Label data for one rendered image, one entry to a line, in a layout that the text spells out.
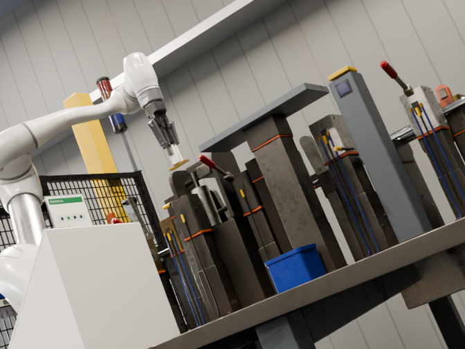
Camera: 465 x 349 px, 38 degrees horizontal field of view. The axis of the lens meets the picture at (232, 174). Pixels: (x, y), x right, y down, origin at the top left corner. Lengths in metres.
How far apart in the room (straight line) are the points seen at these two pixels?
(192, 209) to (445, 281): 0.96
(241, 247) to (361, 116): 0.56
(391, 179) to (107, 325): 0.75
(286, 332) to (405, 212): 0.45
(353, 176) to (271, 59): 2.49
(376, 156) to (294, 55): 2.62
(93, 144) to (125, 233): 1.60
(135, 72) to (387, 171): 1.14
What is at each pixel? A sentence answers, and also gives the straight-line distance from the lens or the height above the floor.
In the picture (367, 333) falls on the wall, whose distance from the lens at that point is 4.10.
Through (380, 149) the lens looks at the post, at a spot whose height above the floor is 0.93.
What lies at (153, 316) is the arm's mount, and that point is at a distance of 1.72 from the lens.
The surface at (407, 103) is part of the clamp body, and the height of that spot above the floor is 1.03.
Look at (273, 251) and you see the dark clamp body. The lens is 1.96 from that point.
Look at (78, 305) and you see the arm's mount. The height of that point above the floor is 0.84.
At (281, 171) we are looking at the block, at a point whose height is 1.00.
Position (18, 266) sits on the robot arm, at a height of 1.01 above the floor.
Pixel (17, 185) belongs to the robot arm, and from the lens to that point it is 2.34.
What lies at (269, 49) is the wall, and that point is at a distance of 4.31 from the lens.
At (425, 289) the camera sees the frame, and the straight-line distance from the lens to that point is 2.50.
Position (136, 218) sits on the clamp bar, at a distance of 2.36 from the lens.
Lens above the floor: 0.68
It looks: 12 degrees up
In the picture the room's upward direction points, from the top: 22 degrees counter-clockwise
